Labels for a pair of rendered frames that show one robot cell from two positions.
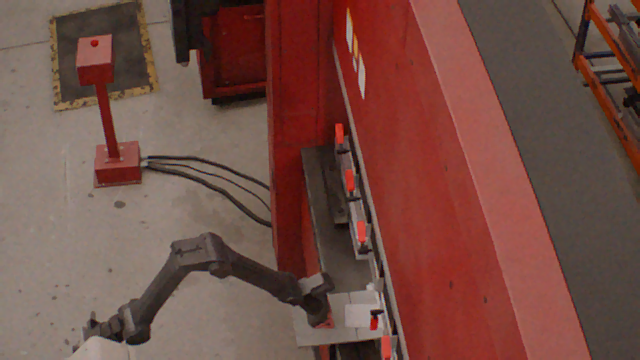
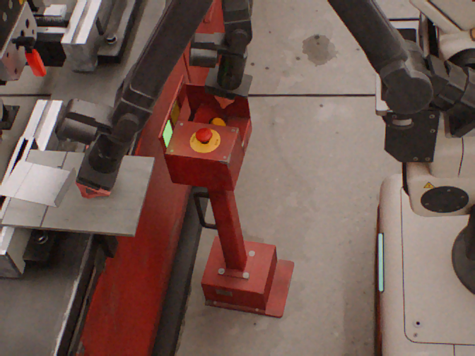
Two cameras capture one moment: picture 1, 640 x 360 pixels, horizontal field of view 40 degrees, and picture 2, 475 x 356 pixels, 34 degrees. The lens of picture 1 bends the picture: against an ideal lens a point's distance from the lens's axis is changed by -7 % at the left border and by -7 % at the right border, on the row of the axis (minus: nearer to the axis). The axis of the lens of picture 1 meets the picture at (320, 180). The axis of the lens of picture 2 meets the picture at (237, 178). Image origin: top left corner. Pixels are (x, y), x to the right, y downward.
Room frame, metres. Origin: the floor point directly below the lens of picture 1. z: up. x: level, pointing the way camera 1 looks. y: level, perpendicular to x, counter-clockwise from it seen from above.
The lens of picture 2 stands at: (2.31, 0.63, 2.19)
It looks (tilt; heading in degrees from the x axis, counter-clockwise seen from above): 53 degrees down; 207
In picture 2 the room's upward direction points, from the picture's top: 11 degrees counter-clockwise
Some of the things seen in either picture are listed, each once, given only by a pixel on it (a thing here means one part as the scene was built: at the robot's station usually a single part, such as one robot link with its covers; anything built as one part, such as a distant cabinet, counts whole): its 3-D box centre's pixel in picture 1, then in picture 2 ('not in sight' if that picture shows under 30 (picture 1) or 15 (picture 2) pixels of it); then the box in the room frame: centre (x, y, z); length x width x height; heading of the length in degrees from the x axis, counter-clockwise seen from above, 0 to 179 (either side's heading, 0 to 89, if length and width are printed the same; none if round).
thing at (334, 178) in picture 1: (335, 192); not in sight; (2.22, -0.05, 0.89); 0.30 x 0.05 x 0.03; 9
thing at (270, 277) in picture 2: not in sight; (248, 274); (1.24, 0.07, 0.06); 0.25 x 0.20 x 0.12; 94
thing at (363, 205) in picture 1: (375, 203); not in sight; (1.86, -0.17, 1.26); 0.15 x 0.09 x 0.17; 9
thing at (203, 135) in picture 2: not in sight; (204, 138); (1.28, 0.05, 0.79); 0.04 x 0.04 x 0.04
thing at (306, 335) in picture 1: (336, 318); (80, 191); (1.61, -0.06, 1.00); 0.26 x 0.18 x 0.01; 99
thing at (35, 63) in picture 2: (376, 319); (30, 56); (1.47, -0.17, 1.20); 0.04 x 0.02 x 0.10; 99
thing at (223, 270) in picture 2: not in sight; (236, 262); (1.24, 0.04, 0.13); 0.10 x 0.10 x 0.01; 4
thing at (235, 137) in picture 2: not in sight; (208, 133); (1.24, 0.04, 0.75); 0.20 x 0.16 x 0.18; 4
